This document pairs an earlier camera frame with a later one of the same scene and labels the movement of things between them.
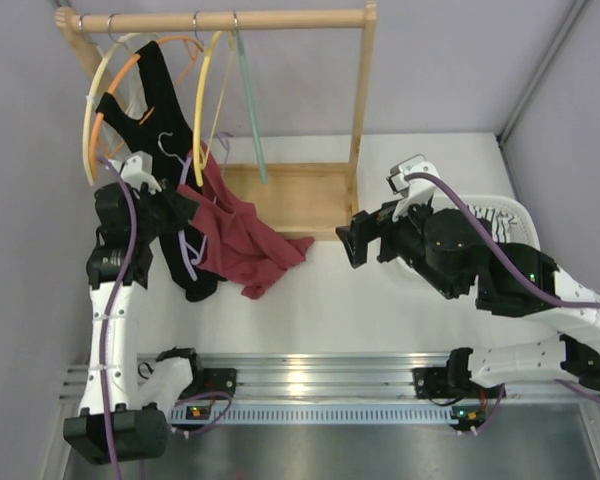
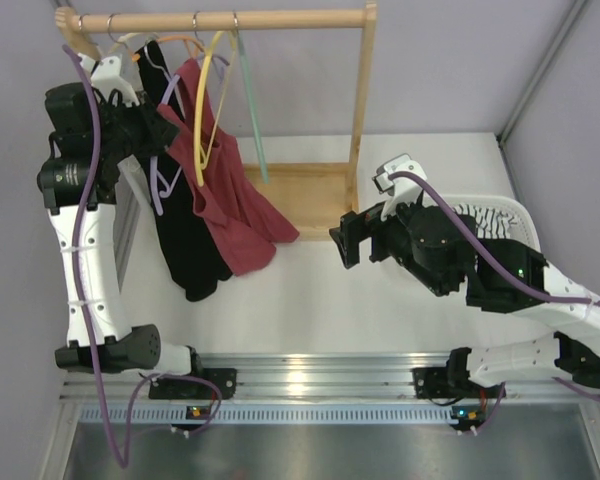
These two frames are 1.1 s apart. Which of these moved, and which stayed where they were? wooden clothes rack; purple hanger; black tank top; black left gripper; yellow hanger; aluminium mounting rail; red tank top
Moved: black left gripper; purple hanger; red tank top
Stayed: black tank top; aluminium mounting rail; yellow hanger; wooden clothes rack
